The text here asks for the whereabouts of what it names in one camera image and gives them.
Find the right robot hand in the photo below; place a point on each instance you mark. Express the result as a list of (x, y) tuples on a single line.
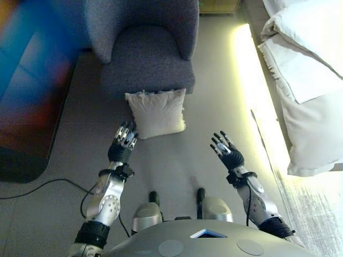
[(231, 155)]

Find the white bed pillow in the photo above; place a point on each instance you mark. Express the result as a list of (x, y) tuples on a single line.
[(308, 24)]

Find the grey fabric armchair sofa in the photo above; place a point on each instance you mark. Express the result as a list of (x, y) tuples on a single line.
[(144, 45)]

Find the colourful floor rug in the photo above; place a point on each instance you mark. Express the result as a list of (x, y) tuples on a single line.
[(29, 80)]

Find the right robot leg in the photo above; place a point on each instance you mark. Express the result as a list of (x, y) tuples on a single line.
[(211, 206)]

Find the left robot leg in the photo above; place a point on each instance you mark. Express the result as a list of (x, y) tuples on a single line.
[(147, 211)]

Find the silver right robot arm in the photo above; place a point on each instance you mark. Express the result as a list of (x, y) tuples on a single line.
[(254, 195)]

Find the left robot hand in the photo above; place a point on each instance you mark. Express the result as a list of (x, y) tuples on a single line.
[(120, 150)]

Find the grey robot torso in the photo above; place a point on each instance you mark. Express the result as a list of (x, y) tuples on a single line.
[(209, 241)]

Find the white square cushion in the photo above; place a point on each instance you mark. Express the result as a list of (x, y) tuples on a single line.
[(158, 112)]

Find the robot leg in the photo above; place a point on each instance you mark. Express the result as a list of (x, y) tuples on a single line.
[(147, 211), (211, 206)]

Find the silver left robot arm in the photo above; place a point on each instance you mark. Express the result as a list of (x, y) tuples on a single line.
[(107, 198)]

